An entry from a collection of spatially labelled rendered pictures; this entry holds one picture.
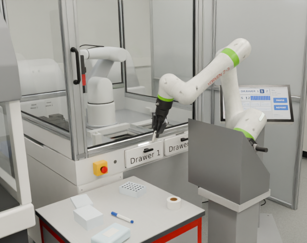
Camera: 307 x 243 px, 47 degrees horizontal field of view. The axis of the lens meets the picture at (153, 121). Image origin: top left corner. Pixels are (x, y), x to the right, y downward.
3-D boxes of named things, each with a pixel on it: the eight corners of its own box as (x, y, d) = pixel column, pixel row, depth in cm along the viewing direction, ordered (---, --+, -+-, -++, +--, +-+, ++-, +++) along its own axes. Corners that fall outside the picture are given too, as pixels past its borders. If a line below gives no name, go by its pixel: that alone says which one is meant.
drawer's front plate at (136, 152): (163, 156, 229) (163, 141, 226) (126, 168, 211) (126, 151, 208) (161, 156, 230) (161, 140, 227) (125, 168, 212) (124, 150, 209)
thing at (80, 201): (93, 206, 178) (93, 203, 178) (76, 210, 174) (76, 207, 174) (86, 196, 189) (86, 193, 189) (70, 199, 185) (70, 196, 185)
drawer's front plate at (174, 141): (196, 146, 248) (196, 131, 245) (166, 155, 230) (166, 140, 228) (194, 145, 249) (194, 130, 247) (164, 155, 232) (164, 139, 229)
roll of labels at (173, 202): (170, 211, 171) (170, 203, 170) (164, 205, 177) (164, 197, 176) (183, 208, 174) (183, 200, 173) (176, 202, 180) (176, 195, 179)
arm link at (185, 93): (217, 64, 200) (216, 49, 191) (233, 73, 193) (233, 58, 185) (172, 102, 189) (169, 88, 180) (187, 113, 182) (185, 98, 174)
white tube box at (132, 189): (146, 192, 192) (146, 186, 191) (137, 198, 185) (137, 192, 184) (128, 187, 199) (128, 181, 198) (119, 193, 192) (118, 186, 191)
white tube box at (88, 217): (103, 224, 161) (103, 213, 160) (87, 231, 156) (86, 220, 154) (90, 213, 171) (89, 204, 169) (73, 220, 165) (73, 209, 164)
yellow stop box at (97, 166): (109, 173, 199) (108, 161, 197) (98, 177, 194) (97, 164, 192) (104, 170, 202) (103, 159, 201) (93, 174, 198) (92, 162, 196)
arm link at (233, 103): (241, 135, 217) (227, 50, 220) (257, 132, 201) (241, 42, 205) (223, 138, 212) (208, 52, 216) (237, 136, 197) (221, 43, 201)
